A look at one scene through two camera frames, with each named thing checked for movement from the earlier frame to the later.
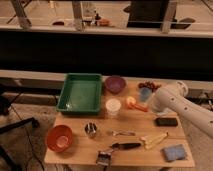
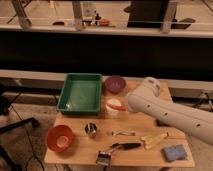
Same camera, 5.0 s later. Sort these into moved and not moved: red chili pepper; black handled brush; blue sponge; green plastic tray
Moved: red chili pepper
Not moved: black handled brush; green plastic tray; blue sponge
